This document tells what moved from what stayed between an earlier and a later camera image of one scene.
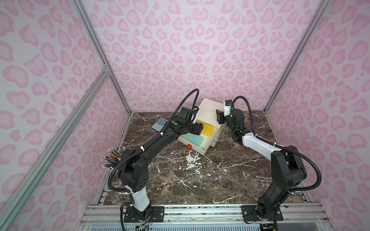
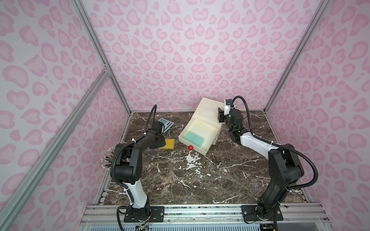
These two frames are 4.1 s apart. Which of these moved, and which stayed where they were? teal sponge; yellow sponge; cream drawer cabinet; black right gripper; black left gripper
Moved: black left gripper; yellow sponge
Stayed: teal sponge; black right gripper; cream drawer cabinet
